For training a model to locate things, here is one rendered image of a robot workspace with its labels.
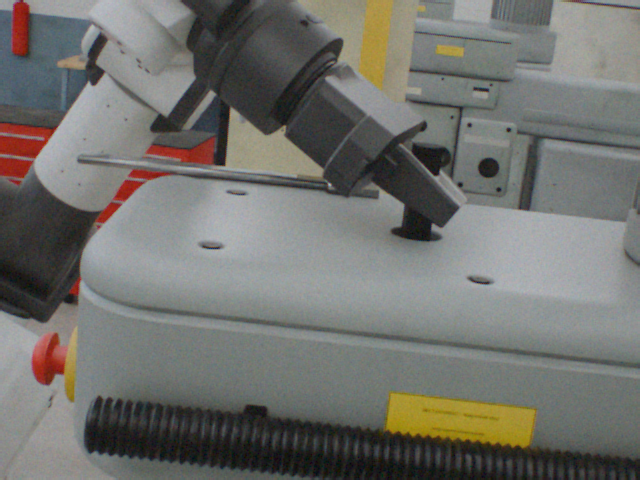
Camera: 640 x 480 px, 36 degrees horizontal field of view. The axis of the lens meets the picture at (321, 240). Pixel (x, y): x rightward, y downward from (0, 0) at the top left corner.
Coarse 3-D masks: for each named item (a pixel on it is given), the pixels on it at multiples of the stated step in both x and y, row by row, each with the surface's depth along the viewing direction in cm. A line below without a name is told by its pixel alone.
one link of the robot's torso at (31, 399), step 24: (0, 312) 107; (24, 312) 109; (0, 336) 104; (24, 336) 106; (0, 360) 103; (24, 360) 104; (0, 384) 103; (24, 384) 104; (0, 408) 102; (24, 408) 105; (0, 432) 103; (24, 432) 105; (0, 456) 104
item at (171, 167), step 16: (80, 160) 79; (96, 160) 79; (112, 160) 79; (128, 160) 80; (144, 160) 80; (160, 160) 81; (208, 176) 80; (224, 176) 80; (240, 176) 80; (256, 176) 80; (272, 176) 80; (288, 176) 80; (304, 176) 81; (336, 192) 79; (368, 192) 79
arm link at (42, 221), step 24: (0, 192) 106; (24, 192) 105; (48, 192) 103; (0, 216) 105; (24, 216) 105; (48, 216) 104; (72, 216) 105; (96, 216) 107; (0, 240) 106; (24, 240) 106; (48, 240) 106; (72, 240) 108; (0, 264) 108; (24, 264) 108; (48, 264) 108
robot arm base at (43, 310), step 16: (80, 240) 109; (80, 256) 109; (0, 272) 109; (64, 272) 109; (0, 288) 108; (16, 288) 109; (32, 288) 111; (48, 288) 110; (64, 288) 109; (16, 304) 109; (32, 304) 110; (48, 304) 110; (48, 320) 111
